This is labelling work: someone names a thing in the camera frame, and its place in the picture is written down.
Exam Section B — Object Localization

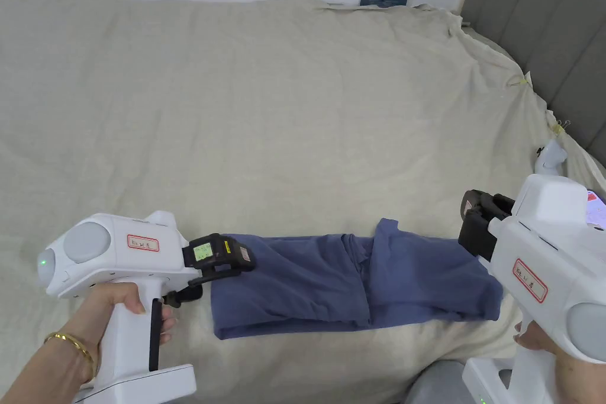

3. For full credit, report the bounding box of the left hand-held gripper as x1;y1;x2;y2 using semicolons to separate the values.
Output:
37;209;259;404

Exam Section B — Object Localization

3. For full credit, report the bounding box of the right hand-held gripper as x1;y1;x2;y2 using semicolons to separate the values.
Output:
457;174;606;404

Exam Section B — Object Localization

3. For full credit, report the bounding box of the dark blue shirt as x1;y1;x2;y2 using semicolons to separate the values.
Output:
209;217;503;341

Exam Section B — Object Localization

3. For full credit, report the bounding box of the person's right forearm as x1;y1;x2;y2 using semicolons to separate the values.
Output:
551;357;606;404

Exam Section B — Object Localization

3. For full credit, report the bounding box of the person's left forearm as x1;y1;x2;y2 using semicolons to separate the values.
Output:
0;332;98;404

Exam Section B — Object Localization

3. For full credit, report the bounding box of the person's left hand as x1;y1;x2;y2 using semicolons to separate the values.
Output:
47;280;175;383

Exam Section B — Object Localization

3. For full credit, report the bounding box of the person's right hand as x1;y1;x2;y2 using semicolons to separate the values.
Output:
513;320;578;368

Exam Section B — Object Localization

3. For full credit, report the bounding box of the white hand controller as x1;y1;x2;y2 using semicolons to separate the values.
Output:
534;138;568;179

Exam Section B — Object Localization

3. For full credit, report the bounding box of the bed with beige sheet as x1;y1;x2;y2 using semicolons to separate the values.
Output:
0;0;606;404

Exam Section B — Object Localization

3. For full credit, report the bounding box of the grey padded headboard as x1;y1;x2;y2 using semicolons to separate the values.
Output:
458;0;606;155

